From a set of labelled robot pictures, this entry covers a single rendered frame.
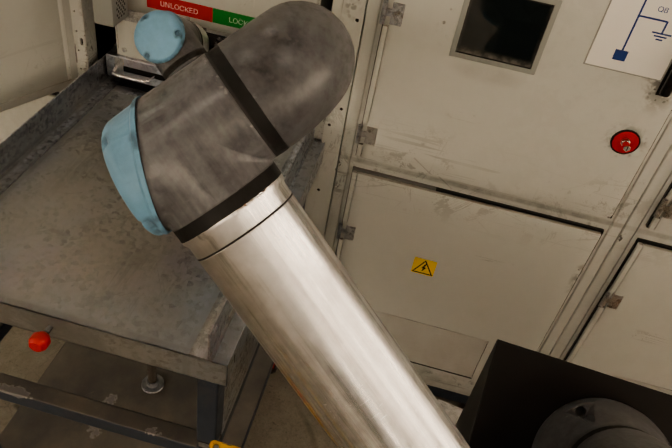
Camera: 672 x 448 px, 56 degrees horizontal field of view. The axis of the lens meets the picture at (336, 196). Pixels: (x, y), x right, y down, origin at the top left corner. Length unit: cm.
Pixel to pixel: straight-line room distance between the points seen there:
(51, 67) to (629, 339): 163
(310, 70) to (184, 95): 11
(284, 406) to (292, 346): 144
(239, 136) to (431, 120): 93
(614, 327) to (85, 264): 132
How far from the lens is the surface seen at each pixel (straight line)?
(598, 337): 188
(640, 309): 181
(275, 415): 201
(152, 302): 115
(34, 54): 168
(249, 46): 57
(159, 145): 56
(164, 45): 115
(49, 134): 155
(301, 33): 59
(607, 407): 96
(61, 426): 183
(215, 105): 55
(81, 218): 132
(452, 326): 187
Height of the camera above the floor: 172
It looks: 39 degrees down
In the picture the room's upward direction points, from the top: 11 degrees clockwise
